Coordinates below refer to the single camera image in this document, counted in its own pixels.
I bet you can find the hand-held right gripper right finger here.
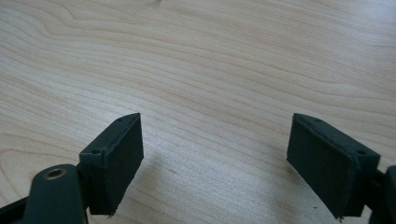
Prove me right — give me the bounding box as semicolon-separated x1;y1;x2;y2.
286;112;382;220

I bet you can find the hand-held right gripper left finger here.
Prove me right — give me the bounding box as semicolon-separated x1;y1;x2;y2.
78;112;145;217

